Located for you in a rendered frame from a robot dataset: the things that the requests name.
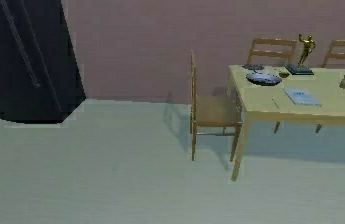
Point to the dark blue flat dish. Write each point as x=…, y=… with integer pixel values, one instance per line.
x=253, y=67

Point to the wooden dining table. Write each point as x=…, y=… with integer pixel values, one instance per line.
x=266, y=106

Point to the blue plate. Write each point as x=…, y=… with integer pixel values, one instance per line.
x=263, y=78

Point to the thin dark pencil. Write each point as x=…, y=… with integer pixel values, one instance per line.
x=275, y=103

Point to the blue book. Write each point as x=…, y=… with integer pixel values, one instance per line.
x=301, y=97

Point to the black fridge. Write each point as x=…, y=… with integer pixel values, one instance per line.
x=43, y=60

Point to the gold statuette on black base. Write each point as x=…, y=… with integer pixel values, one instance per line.
x=305, y=53

